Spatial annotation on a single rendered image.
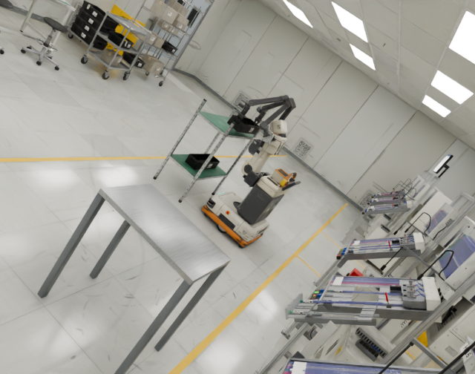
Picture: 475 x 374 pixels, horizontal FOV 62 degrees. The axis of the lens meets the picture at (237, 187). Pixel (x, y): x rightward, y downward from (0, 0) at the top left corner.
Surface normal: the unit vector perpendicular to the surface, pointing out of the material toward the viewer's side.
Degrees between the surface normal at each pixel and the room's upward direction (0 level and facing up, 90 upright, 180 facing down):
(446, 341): 90
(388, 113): 90
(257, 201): 90
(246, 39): 90
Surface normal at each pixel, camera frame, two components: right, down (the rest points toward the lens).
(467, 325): -0.37, 0.07
